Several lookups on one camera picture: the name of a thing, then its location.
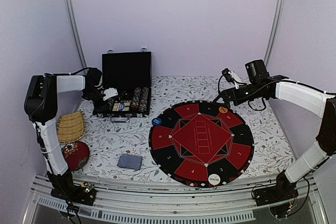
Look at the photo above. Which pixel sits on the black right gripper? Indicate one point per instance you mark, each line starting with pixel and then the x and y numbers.
pixel 227 94

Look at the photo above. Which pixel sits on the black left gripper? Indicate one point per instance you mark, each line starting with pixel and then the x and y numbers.
pixel 102 107

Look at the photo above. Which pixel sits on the orange round blind button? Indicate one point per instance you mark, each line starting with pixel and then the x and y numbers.
pixel 223 109

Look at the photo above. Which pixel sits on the blue small blind button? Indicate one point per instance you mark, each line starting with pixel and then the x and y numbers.
pixel 156 121

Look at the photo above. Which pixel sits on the white blue dealer button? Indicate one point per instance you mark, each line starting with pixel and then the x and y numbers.
pixel 214 179

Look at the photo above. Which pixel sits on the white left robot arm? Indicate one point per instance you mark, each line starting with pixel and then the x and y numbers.
pixel 41 106

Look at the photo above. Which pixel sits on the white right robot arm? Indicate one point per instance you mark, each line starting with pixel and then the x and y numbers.
pixel 306 113

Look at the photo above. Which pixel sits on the blue texas holdem card box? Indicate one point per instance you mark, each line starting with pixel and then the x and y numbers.
pixel 121 106

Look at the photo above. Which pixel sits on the chip row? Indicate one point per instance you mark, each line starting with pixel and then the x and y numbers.
pixel 143 104
pixel 136 99

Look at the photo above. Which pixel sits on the woven bamboo tray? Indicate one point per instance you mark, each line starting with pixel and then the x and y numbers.
pixel 71 127

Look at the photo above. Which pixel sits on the far right chip row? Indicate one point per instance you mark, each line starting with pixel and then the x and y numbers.
pixel 143 104

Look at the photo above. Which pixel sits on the black poker chip case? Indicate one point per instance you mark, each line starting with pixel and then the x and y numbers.
pixel 126 71

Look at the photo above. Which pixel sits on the floral white tablecloth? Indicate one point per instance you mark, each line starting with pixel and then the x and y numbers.
pixel 107 141

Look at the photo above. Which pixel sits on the red floral round cushion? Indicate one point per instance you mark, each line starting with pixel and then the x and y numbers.
pixel 76 155

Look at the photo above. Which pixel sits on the blue playing card deck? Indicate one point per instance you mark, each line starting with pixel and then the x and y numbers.
pixel 130 161

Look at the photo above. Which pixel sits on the round red black poker mat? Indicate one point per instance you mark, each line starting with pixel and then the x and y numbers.
pixel 196 140

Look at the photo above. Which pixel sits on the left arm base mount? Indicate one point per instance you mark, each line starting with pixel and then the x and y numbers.
pixel 84 194

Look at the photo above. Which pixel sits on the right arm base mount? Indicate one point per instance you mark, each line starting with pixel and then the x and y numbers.
pixel 281 191

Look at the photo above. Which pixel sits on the aluminium frame post left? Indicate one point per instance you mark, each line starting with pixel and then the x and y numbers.
pixel 75 34

